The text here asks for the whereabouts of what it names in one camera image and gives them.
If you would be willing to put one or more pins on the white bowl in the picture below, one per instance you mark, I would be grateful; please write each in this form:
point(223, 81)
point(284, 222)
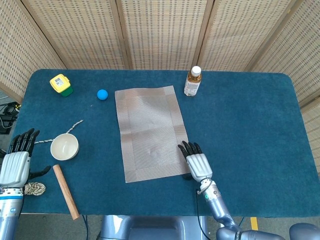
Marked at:
point(63, 147)

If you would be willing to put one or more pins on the blue ball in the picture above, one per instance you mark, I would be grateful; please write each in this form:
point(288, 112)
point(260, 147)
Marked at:
point(102, 94)

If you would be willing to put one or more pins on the blue carpet table cover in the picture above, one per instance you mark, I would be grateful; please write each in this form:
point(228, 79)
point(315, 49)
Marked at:
point(237, 125)

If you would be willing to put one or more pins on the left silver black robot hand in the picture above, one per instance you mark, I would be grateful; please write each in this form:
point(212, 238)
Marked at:
point(15, 167)

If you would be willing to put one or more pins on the brown woven placemat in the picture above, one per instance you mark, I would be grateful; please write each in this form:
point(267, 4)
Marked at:
point(150, 125)

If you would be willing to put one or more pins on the woven bamboo folding screen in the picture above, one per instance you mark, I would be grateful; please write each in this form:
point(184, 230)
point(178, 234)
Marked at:
point(162, 32)

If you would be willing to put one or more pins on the grey-blue robot torso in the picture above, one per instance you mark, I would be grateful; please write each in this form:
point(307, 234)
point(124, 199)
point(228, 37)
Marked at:
point(155, 227)

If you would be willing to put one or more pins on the wooden rolling stick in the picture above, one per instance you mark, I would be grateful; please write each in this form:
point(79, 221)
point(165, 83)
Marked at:
point(65, 191)

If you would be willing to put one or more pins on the green container with yellow lid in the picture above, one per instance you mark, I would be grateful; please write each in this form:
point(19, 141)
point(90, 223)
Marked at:
point(60, 83)

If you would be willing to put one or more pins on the tea bottle with white cap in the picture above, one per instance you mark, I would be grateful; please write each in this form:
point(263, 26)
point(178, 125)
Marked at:
point(192, 85)

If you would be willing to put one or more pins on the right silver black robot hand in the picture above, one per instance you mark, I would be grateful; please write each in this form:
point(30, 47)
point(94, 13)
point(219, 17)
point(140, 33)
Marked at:
point(198, 166)

